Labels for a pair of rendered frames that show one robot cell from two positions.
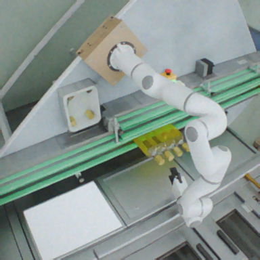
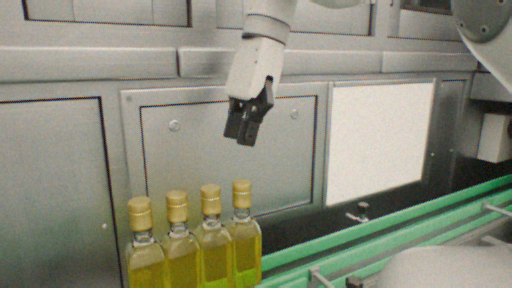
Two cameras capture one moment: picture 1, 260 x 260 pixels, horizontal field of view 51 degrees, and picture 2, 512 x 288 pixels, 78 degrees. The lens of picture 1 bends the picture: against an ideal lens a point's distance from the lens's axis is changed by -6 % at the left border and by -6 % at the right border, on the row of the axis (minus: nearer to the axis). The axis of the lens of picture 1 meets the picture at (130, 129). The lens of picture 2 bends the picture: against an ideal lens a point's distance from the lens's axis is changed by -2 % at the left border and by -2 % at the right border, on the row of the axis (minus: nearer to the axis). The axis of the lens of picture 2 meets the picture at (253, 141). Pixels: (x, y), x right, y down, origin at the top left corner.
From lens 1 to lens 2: 1.17 m
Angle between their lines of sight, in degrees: 56
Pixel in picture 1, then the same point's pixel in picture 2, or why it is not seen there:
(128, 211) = (309, 112)
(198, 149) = not seen: outside the picture
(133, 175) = (259, 196)
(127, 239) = (337, 57)
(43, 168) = (429, 236)
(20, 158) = not seen: hidden behind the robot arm
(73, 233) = (390, 112)
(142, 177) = not seen: hidden behind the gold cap
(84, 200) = (354, 169)
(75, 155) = (384, 254)
